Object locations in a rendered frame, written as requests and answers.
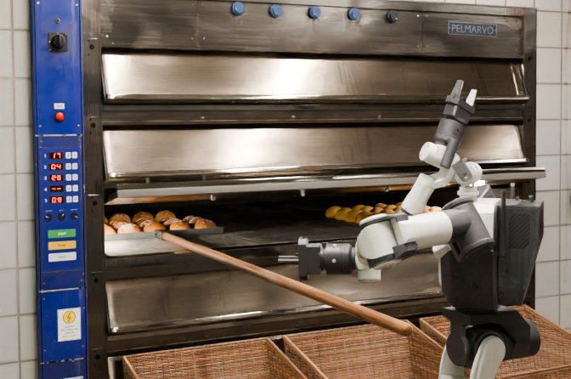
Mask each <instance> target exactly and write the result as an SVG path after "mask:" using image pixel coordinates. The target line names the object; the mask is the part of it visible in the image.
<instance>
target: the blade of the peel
mask: <svg viewBox="0 0 571 379"><path fill-rule="evenodd" d="M167 231H169V234H172V235H176V236H189V235H214V234H223V227H220V226H217V227H212V228H198V229H172V230H167ZM149 238H155V231H145V232H131V233H117V234H105V241H112V240H137V239H149Z"/></svg>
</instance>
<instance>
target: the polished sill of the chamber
mask: <svg viewBox="0 0 571 379"><path fill-rule="evenodd" d="M356 242H357V237H355V238H343V239H332V240H311V241H309V242H308V243H309V244H321V245H322V247H323V248H324V249H325V248H326V244H342V243H349V244H350V245H351V246H352V247H355V245H356ZM210 249H213V250H214V251H217V252H221V253H223V254H226V255H228V256H231V257H234V258H237V259H250V258H260V257H279V256H290V255H295V254H297V253H298V242H288V243H276V244H265V245H254V246H232V247H221V248H210ZM208 262H217V261H216V260H213V259H211V258H209V257H205V256H203V255H201V254H199V253H197V252H193V251H191V250H187V251H175V252H154V253H143V254H131V255H120V256H108V257H105V270H117V269H136V268H147V267H157V266H167V265H178V264H188V263H208Z"/></svg>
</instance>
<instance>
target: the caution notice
mask: <svg viewBox="0 0 571 379"><path fill-rule="evenodd" d="M76 339H81V308H67V309H58V342H62V341H69V340H76Z"/></svg>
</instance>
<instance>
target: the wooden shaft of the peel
mask: <svg viewBox="0 0 571 379"><path fill-rule="evenodd" d="M162 239H163V240H167V241H169V242H172V243H173V244H176V245H178V246H181V247H184V248H186V249H189V250H191V251H193V252H197V253H199V254H201V255H203V256H205V257H209V258H211V259H213V260H216V261H218V262H220V263H224V264H226V265H229V266H230V267H233V268H235V269H238V270H241V271H243V272H246V273H248V274H251V275H254V276H256V277H258V278H260V279H262V280H266V281H268V282H270V283H273V284H275V285H277V286H281V287H283V288H286V289H287V290H290V291H294V292H295V293H298V294H300V295H303V296H305V297H308V298H310V299H313V300H314V301H317V302H319V303H323V304H325V305H327V306H330V307H332V308H335V309H338V310H340V311H342V312H344V313H347V314H351V315H352V316H355V317H357V318H360V319H362V320H365V321H367V322H370V323H371V324H374V325H378V326H380V327H382V328H384V329H387V330H389V331H392V332H395V333H397V334H399V335H401V336H404V337H409V336H410V335H411V334H412V332H413V327H412V326H411V325H410V324H409V323H406V322H404V321H402V320H398V319H395V318H393V317H391V316H388V315H385V314H382V313H379V312H377V311H375V310H372V309H370V308H366V307H364V306H361V305H358V304H357V303H352V302H350V301H348V300H345V299H343V298H340V297H337V296H334V295H332V294H330V293H327V292H325V291H321V290H319V289H316V288H313V287H312V286H307V285H305V284H303V283H300V282H298V281H295V280H292V279H289V278H286V277H285V276H282V275H279V274H276V273H273V272H271V271H268V270H266V269H262V268H260V267H258V266H255V265H253V264H250V263H247V262H244V261H241V260H240V259H237V258H234V257H231V256H228V255H226V254H223V253H221V252H217V251H214V250H213V249H210V248H207V247H205V246H201V245H199V244H196V243H194V242H192V241H189V240H186V239H183V238H181V237H178V236H176V235H172V234H169V233H167V232H165V233H163V234H162Z"/></svg>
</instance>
